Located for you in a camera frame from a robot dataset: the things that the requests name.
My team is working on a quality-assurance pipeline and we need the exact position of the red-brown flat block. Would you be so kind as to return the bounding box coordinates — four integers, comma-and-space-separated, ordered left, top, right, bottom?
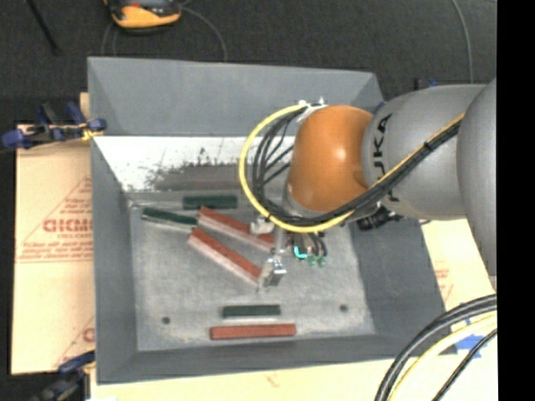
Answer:
187, 226, 265, 287
197, 206, 278, 253
209, 323, 298, 342

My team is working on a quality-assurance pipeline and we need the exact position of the brown cardboard board, red print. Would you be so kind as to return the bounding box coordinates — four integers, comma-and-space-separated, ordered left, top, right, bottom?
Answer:
10, 131, 498, 376

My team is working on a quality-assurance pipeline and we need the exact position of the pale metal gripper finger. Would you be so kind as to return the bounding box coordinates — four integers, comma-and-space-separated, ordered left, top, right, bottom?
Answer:
256, 256, 288, 293
249, 216, 276, 236

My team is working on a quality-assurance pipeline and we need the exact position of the dark green flat block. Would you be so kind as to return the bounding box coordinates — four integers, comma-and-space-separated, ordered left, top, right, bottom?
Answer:
140, 206, 199, 227
221, 303, 282, 319
182, 195, 239, 211

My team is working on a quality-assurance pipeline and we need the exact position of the grey metal bin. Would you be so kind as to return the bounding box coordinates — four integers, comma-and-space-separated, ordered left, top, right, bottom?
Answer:
86, 56, 451, 383

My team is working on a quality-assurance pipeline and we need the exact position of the black cylinder on white bracket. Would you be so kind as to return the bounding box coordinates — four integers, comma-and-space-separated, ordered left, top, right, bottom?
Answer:
354, 206, 403, 231

